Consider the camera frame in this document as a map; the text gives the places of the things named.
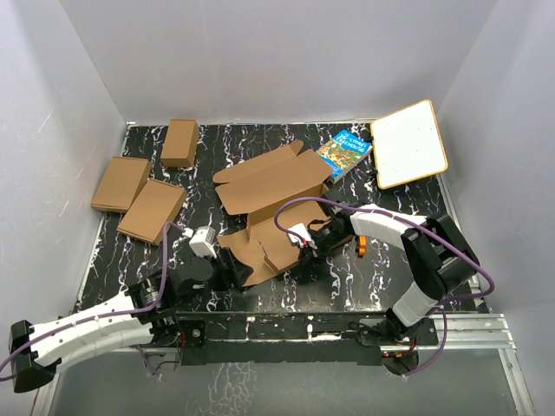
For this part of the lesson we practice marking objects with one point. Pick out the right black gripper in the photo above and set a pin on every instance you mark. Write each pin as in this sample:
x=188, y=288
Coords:
x=320, y=250

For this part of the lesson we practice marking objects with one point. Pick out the white board yellow frame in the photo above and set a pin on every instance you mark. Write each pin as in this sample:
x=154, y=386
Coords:
x=407, y=145

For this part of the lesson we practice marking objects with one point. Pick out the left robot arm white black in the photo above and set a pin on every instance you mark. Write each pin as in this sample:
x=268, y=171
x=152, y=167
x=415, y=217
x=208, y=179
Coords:
x=144, y=313

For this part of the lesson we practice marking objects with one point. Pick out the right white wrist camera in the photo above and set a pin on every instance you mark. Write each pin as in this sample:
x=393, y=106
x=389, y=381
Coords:
x=300, y=236

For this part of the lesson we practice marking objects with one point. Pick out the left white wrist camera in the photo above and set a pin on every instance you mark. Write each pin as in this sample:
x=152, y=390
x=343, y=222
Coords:
x=200, y=242

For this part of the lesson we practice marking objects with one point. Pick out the folded brown cardboard box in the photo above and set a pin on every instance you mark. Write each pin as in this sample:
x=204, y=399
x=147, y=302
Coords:
x=157, y=203

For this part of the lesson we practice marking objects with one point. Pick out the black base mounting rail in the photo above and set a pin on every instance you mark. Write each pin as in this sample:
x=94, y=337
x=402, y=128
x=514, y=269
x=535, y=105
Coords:
x=210, y=338

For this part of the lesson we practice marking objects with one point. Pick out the orange toy car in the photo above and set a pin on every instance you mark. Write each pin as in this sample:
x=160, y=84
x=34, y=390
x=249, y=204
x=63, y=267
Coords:
x=361, y=247

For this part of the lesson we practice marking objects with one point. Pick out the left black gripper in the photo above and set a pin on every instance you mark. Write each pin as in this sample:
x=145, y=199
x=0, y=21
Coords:
x=233, y=273

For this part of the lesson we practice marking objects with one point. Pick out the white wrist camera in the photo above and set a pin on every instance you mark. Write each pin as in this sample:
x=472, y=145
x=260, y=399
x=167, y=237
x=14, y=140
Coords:
x=300, y=236
x=200, y=242

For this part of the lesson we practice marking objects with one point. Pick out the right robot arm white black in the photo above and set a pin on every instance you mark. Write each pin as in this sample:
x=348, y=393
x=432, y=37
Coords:
x=426, y=241

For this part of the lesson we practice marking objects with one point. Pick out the blue Treehouse book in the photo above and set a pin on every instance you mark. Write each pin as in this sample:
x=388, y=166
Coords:
x=342, y=153

